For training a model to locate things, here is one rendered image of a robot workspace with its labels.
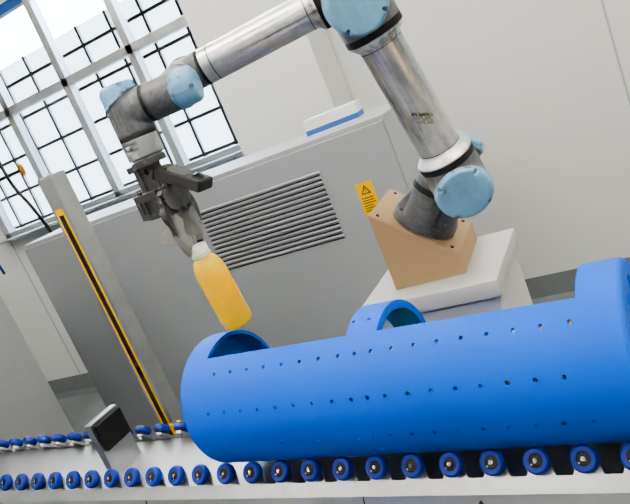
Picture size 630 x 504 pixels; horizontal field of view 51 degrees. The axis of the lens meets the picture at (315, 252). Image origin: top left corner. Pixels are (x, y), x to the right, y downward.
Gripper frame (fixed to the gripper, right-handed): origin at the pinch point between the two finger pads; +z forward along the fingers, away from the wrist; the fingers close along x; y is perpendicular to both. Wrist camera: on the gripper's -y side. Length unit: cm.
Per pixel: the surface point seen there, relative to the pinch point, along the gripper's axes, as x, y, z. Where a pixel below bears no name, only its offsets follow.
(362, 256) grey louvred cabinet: -138, 41, 52
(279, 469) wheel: 10.5, -4.6, 47.4
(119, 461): 2, 54, 49
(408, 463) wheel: 10, -34, 48
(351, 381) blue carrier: 12.5, -30.8, 28.5
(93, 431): 5, 54, 37
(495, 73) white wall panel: -268, -3, 8
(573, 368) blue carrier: 13, -68, 31
